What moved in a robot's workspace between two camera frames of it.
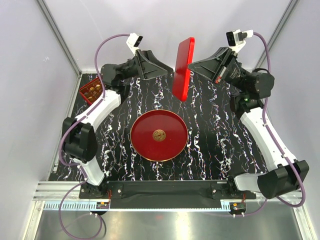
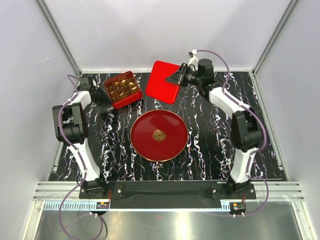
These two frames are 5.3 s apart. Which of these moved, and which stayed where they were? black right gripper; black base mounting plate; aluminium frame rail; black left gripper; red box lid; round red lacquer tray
Moved: black right gripper; black left gripper; red box lid
Stayed: aluminium frame rail; black base mounting plate; round red lacquer tray
